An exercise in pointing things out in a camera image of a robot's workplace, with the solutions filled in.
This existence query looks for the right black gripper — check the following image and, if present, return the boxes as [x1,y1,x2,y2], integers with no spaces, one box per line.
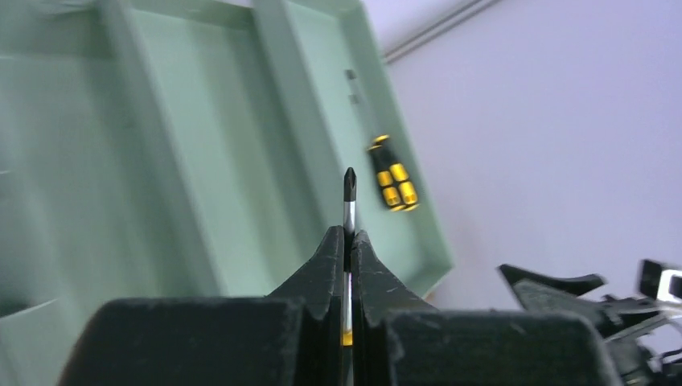
[498,264,681,385]

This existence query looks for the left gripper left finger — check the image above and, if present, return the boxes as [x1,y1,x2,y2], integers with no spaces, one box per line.
[59,226,344,385]

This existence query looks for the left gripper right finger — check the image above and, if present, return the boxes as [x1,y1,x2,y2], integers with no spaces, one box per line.
[351,232,622,385]

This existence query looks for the black yellow screwdriver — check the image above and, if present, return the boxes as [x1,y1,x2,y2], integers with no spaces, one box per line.
[341,167,356,347]
[367,134,419,211]

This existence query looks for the green plastic toolbox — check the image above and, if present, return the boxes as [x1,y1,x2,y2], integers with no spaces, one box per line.
[1,1,453,385]

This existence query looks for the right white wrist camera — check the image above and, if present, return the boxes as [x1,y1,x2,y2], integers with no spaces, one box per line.
[638,259,681,305]

